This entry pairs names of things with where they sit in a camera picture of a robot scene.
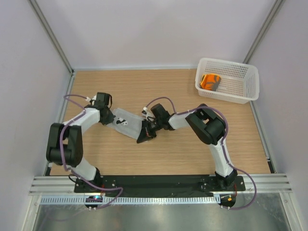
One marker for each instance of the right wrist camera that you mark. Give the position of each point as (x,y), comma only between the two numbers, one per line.
(147,114)

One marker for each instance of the grey cloth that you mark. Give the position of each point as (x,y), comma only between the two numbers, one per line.
(126,123)

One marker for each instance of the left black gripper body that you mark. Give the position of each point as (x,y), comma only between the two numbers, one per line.
(109,118)

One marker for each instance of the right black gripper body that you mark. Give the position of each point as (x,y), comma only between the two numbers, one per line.
(151,128)

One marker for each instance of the white perforated plastic basket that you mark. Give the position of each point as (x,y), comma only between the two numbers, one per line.
(239,83)

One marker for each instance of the aluminium frame post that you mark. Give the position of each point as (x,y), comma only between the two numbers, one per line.
(278,4)
(49,32)

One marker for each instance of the left aluminium frame post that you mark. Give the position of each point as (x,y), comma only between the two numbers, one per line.
(49,32)

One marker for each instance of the white slotted cable duct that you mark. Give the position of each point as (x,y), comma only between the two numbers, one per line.
(96,200)

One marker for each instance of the orange grey giraffe towel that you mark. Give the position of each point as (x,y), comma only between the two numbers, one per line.
(210,82)

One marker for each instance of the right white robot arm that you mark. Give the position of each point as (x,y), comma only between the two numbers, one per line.
(208,126)

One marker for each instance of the right aluminium frame post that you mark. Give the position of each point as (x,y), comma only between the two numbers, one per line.
(278,4)

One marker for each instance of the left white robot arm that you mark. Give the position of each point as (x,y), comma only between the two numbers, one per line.
(65,143)

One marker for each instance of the aluminium rail front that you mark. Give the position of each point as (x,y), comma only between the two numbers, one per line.
(49,185)

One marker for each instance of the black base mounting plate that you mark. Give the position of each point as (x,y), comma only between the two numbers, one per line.
(170,186)

